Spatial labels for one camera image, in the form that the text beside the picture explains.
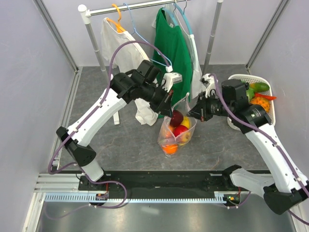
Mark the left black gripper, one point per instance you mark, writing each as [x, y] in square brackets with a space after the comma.
[164, 107]

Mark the green t-shirt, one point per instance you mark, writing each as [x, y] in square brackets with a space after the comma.
[171, 42]

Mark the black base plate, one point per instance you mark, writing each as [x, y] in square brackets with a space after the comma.
[161, 184]

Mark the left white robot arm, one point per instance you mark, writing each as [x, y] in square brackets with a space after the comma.
[124, 88]

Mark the orange toy fruit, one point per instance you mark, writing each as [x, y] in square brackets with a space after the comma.
[170, 149]

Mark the red chili pepper toy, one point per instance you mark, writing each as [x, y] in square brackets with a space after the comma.
[269, 98]

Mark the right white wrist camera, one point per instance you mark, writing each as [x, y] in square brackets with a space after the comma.
[207, 84]

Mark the white t-shirt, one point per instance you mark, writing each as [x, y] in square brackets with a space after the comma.
[129, 57]

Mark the white tank top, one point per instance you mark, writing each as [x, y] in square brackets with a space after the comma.
[197, 73]

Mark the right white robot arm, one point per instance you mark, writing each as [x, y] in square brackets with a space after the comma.
[287, 186]

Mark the white fruit basket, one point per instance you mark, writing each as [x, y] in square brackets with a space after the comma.
[253, 79]

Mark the silver clothes rack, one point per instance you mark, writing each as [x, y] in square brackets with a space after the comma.
[86, 14]

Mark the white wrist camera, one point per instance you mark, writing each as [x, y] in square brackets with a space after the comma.
[170, 78]
[207, 84]

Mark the peach toy fruit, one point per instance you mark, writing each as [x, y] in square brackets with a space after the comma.
[168, 131]

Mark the orange spiky kiwano toy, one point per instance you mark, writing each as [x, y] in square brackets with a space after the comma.
[262, 102]

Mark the yellow pear toy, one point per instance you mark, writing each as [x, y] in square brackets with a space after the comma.
[186, 122]

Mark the dark red mangosteen toy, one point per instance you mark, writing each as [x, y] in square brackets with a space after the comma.
[177, 118]

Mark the slotted cable duct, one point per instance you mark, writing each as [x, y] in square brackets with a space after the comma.
[104, 198]

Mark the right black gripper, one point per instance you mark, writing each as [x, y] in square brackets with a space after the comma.
[197, 112]

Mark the red apple toy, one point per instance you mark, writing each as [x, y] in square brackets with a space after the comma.
[181, 131]

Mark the teal padded hanger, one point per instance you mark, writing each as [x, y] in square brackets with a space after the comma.
[176, 17]

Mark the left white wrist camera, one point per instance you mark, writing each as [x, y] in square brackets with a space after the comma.
[170, 78]

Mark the orange hanger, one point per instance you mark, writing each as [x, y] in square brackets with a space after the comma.
[117, 24]

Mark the left aluminium frame post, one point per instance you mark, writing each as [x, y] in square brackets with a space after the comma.
[56, 34]

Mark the aluminium frame post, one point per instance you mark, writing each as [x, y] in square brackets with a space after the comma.
[266, 33]
[56, 34]

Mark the clear pink-dotted zip bag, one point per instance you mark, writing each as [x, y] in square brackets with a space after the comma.
[183, 106]

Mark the right aluminium frame post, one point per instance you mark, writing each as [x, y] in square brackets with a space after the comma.
[266, 33]

